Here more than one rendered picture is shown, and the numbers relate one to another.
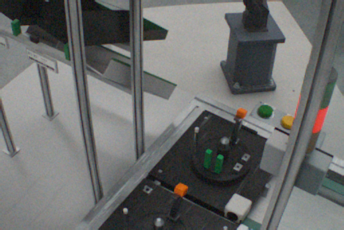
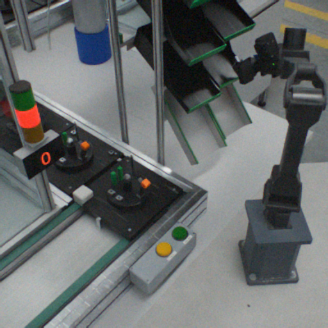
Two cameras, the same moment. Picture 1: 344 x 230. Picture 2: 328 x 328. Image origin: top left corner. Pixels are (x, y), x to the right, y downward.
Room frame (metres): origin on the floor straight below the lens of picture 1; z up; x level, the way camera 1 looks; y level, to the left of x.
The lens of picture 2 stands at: (0.98, -1.02, 2.02)
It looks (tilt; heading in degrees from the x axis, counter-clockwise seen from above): 44 degrees down; 99
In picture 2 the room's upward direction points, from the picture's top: 1 degrees counter-clockwise
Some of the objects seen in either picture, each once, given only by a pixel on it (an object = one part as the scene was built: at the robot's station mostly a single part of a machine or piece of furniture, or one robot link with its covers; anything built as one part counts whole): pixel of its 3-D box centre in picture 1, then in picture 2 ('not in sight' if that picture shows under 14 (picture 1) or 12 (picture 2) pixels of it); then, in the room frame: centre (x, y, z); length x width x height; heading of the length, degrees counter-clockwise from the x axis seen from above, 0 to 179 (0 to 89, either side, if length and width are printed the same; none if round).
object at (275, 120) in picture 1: (286, 131); (164, 256); (0.86, -0.30, 0.93); 0.21 x 0.07 x 0.06; 58
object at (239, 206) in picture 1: (237, 209); (83, 196); (0.58, -0.15, 0.97); 0.05 x 0.05 x 0.04; 58
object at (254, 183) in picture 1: (220, 164); (129, 195); (0.72, -0.12, 0.96); 0.24 x 0.24 x 0.02; 58
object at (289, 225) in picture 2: (254, 17); (278, 211); (1.15, -0.23, 1.09); 0.07 x 0.07 x 0.06; 12
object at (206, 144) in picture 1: (222, 159); (128, 190); (0.72, -0.12, 0.98); 0.14 x 0.14 x 0.02
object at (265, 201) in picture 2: (256, 1); (281, 195); (1.15, -0.23, 1.15); 0.09 x 0.07 x 0.06; 179
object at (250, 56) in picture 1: (251, 52); (271, 241); (1.15, -0.23, 0.96); 0.15 x 0.15 x 0.20; 12
